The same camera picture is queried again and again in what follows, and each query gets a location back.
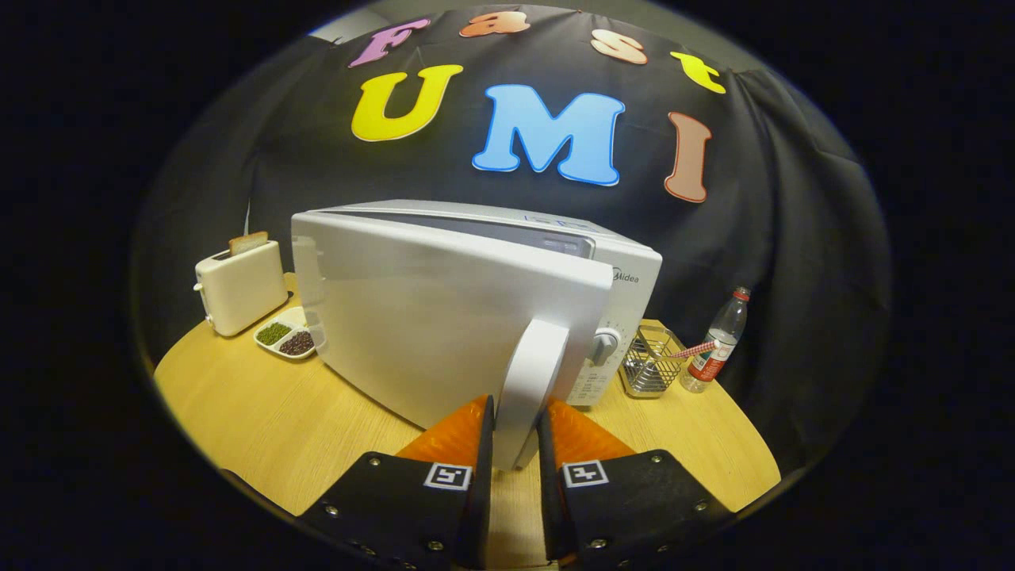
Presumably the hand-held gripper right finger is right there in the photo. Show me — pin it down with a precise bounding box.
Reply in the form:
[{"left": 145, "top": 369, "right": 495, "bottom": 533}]
[{"left": 537, "top": 397, "right": 734, "bottom": 571}]

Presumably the clear plastic water bottle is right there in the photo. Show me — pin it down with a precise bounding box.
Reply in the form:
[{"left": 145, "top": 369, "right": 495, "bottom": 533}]
[{"left": 680, "top": 286, "right": 751, "bottom": 394}]

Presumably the wire utensil holder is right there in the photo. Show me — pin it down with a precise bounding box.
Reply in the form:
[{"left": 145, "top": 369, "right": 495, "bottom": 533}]
[{"left": 618, "top": 324, "right": 689, "bottom": 399}]

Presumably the white microwave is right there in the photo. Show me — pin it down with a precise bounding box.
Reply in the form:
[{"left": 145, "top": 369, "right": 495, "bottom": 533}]
[{"left": 290, "top": 199, "right": 664, "bottom": 472}]

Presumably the divided dish of beans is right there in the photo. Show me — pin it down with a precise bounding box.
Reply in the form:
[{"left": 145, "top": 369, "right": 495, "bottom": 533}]
[{"left": 253, "top": 307, "right": 318, "bottom": 362}]

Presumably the white toaster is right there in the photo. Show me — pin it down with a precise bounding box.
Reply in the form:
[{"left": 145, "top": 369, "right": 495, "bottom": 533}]
[{"left": 193, "top": 240, "right": 289, "bottom": 337}]

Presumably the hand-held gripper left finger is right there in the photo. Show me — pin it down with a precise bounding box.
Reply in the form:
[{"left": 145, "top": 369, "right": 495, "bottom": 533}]
[{"left": 297, "top": 394, "right": 496, "bottom": 571}]

